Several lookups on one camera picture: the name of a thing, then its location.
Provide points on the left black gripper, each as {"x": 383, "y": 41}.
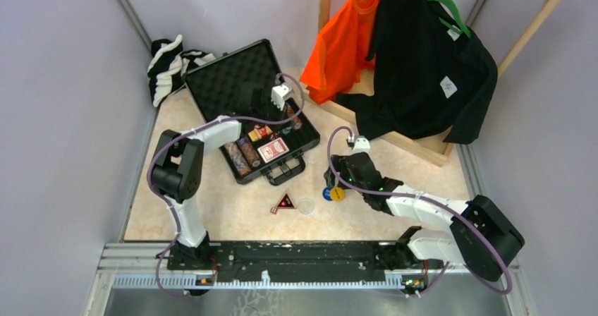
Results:
{"x": 278, "y": 104}

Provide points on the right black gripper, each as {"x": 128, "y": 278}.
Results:
{"x": 339, "y": 164}

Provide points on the orange boxed card deck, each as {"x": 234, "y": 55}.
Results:
{"x": 259, "y": 132}

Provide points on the black poker set case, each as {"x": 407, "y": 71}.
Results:
{"x": 214, "y": 87}

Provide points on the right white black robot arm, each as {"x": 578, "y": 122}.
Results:
{"x": 474, "y": 233}

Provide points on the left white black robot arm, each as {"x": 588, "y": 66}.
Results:
{"x": 174, "y": 174}

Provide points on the yellow big blind button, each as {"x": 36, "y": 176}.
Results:
{"x": 337, "y": 194}

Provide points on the red yellow chip stack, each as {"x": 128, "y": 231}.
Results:
{"x": 296, "y": 123}

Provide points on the blue small blind button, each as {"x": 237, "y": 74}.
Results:
{"x": 326, "y": 193}

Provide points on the red playing card deck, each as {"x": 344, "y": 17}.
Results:
{"x": 273, "y": 150}

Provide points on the purple black chip stack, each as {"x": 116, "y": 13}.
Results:
{"x": 249, "y": 152}

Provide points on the clear dealer button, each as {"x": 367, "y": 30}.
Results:
{"x": 306, "y": 206}

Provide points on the blue orange chip stack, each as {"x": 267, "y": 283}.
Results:
{"x": 237, "y": 159}

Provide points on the black red triangle token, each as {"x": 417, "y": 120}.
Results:
{"x": 285, "y": 202}

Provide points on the orange t-shirt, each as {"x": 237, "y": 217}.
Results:
{"x": 339, "y": 54}

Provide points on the black white striped cloth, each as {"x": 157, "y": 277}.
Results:
{"x": 170, "y": 62}

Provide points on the black t-shirt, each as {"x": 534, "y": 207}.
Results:
{"x": 429, "y": 78}

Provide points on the green clothes hanger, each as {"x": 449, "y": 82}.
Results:
{"x": 455, "y": 14}

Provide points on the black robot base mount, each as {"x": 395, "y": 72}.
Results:
{"x": 300, "y": 261}

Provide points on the aluminium frame rail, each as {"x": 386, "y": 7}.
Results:
{"x": 130, "y": 278}

